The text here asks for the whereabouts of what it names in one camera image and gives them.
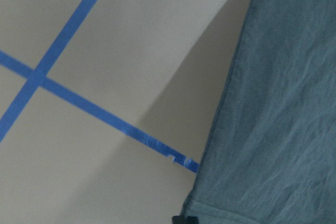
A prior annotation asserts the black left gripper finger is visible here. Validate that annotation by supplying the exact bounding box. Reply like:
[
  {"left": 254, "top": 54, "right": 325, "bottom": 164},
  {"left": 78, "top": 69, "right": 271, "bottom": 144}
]
[{"left": 172, "top": 215, "right": 197, "bottom": 224}]

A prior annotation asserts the black graphic t-shirt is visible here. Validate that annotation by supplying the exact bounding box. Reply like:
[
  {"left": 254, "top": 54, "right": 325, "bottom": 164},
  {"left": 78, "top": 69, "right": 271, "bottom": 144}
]
[{"left": 181, "top": 0, "right": 335, "bottom": 223}]

